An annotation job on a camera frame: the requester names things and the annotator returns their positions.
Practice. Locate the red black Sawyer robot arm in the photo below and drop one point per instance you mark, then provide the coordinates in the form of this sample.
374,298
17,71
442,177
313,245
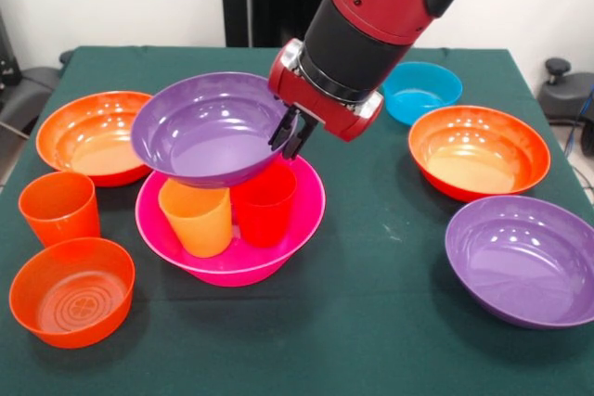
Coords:
385,11

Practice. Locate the small orange bowl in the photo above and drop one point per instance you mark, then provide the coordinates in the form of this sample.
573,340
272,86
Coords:
69,303

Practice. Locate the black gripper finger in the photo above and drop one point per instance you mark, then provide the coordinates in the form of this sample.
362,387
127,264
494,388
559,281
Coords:
282,131
299,141

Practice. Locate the yellow cup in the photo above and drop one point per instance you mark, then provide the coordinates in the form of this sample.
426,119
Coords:
199,229

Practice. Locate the large orange bowl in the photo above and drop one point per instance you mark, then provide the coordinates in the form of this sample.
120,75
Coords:
482,155
88,136

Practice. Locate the purple bowl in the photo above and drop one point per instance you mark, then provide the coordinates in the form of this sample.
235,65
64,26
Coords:
209,136
520,261

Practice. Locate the black side stand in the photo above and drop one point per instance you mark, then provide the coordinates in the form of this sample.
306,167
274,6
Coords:
14,108

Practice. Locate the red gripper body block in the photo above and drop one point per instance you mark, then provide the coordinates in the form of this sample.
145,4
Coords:
325,104

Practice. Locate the dark green tablecloth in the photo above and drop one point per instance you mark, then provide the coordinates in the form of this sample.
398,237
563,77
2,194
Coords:
297,335

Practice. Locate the large pink bowl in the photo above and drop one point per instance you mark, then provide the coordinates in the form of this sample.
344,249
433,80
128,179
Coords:
241,266

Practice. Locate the blue bowl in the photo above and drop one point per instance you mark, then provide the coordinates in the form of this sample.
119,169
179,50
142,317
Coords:
422,99

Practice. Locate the black pedestal leg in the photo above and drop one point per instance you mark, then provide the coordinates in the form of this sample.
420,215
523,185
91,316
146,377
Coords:
39,83
566,94

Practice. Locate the orange cup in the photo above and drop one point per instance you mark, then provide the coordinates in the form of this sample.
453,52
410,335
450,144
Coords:
60,220

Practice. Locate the red cup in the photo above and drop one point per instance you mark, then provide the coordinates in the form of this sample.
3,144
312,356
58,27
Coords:
264,215

